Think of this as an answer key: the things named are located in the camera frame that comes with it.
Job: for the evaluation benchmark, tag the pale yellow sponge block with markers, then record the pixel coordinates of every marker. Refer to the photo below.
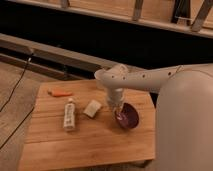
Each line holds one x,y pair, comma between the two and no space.
92,108

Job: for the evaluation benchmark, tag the grey wall ledge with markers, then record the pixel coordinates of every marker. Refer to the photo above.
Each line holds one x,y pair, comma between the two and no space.
48,60

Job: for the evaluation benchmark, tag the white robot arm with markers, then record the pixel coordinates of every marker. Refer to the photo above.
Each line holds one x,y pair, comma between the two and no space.
184,111

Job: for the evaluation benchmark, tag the purple ceramic bowl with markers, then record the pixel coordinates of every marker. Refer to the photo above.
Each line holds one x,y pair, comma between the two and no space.
131,117

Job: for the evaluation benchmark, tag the orange carrot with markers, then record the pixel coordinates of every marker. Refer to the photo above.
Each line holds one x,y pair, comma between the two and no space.
59,93

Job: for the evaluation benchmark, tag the wooden shelf rail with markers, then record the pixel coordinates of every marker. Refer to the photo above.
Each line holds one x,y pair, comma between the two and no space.
192,17

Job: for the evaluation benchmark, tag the wooden table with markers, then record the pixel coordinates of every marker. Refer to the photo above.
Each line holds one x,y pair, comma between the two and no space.
95,141

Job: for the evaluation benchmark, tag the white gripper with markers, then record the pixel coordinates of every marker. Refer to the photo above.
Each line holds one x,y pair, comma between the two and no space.
115,99

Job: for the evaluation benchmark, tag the white plastic bottle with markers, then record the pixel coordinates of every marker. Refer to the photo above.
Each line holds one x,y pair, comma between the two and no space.
69,115

